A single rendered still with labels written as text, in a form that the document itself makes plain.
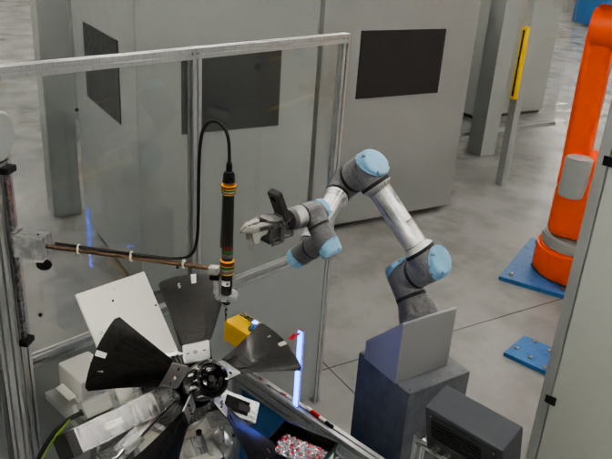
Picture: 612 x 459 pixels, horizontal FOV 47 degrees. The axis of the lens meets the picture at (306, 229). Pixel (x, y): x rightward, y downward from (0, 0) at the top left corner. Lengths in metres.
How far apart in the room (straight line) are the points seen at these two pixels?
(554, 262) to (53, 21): 4.33
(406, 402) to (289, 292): 1.14
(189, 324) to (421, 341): 0.85
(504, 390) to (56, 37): 4.24
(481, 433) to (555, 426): 1.80
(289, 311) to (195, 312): 1.36
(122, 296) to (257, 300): 1.07
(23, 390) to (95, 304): 0.41
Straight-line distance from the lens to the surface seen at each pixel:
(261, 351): 2.41
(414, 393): 2.64
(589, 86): 5.74
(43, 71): 2.45
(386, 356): 2.64
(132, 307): 2.48
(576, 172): 5.57
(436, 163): 6.76
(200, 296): 2.33
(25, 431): 2.74
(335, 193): 2.59
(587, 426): 3.82
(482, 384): 4.54
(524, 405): 4.45
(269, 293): 3.45
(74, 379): 2.73
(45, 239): 2.33
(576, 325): 3.61
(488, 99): 8.74
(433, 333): 2.65
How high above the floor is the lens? 2.53
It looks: 24 degrees down
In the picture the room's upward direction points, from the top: 4 degrees clockwise
